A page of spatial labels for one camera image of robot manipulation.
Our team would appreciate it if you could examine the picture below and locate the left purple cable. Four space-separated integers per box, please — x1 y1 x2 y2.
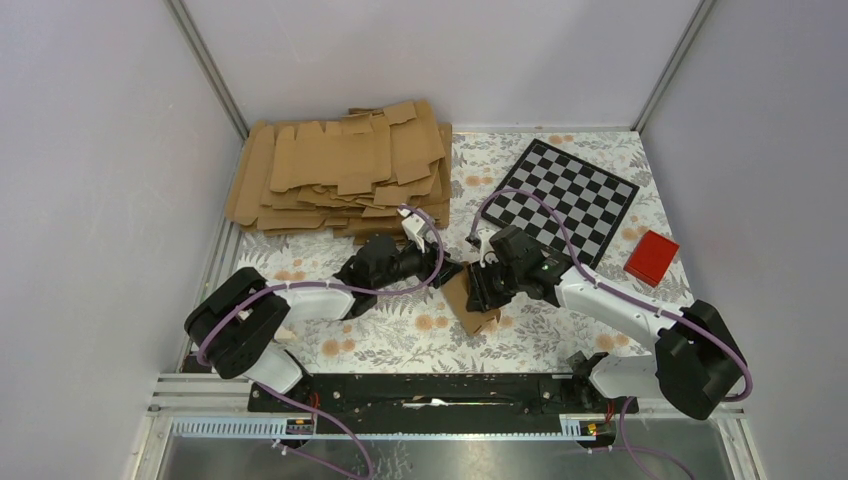
196 203 446 480

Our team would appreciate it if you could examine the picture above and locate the red box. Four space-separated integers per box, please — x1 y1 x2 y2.
623 230 680 287

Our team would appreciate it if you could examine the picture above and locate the black white checkerboard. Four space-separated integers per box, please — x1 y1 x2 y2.
481 139 639 269

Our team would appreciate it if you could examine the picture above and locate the brown cardboard box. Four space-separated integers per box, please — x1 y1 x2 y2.
440 262 501 336

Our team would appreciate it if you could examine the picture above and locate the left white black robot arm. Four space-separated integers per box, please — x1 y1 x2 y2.
184 235 463 411

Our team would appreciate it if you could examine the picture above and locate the stack of flat cardboard boxes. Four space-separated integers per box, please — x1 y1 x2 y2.
225 99 452 239

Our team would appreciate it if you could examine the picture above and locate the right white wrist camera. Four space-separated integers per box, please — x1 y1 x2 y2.
466 228 498 268

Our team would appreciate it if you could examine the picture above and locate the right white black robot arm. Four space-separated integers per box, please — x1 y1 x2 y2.
466 226 747 420

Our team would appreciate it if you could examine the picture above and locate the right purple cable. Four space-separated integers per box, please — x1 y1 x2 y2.
466 188 755 480

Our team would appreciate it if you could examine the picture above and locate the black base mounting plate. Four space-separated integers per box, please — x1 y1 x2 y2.
287 373 639 431

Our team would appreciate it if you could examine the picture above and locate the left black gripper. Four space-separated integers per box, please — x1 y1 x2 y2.
374 234 463 291

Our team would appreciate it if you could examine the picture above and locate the purple cable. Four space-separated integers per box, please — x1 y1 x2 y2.
466 188 755 480
196 203 446 480

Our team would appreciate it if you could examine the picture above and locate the slotted grey cable duct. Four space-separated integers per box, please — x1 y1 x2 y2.
171 415 598 442

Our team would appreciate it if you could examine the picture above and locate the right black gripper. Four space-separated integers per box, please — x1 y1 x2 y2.
466 256 523 314

